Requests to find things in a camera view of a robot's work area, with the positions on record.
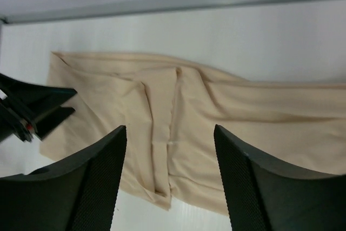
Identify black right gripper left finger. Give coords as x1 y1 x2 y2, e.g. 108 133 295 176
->
1 126 127 230

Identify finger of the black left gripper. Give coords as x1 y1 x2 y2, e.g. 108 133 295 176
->
35 107 75 141
1 74 77 112

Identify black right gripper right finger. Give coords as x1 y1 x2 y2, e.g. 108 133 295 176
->
214 125 345 230

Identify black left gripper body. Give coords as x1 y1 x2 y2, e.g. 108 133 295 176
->
1 89 37 142

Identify beige trousers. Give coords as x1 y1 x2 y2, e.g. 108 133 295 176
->
40 52 345 215

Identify aluminium table edge rail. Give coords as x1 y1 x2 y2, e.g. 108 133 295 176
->
1 0 319 24

